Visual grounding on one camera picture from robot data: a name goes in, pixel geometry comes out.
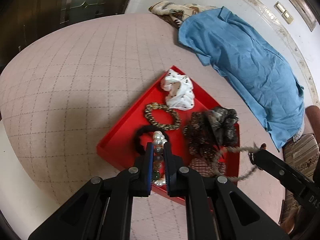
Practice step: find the beige floral patterned blanket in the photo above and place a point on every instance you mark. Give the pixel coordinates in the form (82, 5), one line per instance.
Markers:
(176, 14)

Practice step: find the blue cloth sheet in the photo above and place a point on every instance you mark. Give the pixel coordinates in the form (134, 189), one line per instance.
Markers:
(257, 72)

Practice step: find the pink quilted mattress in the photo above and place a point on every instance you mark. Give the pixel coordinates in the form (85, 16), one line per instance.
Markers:
(64, 92)

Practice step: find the brown beaded hair clip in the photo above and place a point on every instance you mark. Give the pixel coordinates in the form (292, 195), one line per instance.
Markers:
(200, 136)

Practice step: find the red white plaid scrunchie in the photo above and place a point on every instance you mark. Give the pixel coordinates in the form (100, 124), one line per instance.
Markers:
(207, 169)

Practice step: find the white dotted scrunchie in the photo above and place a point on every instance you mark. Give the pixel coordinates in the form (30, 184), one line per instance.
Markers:
(180, 91)

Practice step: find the dark wooden glass door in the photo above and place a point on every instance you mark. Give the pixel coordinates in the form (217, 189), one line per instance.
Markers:
(25, 21)

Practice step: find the framed wall picture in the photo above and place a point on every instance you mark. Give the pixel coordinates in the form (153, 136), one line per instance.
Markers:
(305, 12)

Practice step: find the grey black fluffy scrunchie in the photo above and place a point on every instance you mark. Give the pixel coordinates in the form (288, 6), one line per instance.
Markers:
(222, 122)

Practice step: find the striped brown pillow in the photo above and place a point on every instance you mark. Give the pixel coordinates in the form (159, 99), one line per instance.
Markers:
(303, 155)

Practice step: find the beige twisted headband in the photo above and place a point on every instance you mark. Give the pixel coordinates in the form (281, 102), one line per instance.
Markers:
(237, 149)

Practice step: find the red shallow tray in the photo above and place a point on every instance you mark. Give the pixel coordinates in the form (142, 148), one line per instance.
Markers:
(117, 146)

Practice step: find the beige wall switch plate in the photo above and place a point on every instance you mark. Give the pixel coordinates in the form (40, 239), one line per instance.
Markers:
(284, 13)

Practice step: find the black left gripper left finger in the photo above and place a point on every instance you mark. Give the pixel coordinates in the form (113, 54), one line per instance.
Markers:
(102, 208)

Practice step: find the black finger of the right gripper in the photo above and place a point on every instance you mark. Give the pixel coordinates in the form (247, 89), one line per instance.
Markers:
(304, 190)

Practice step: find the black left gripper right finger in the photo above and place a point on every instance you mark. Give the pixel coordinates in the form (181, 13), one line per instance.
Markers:
(215, 207)

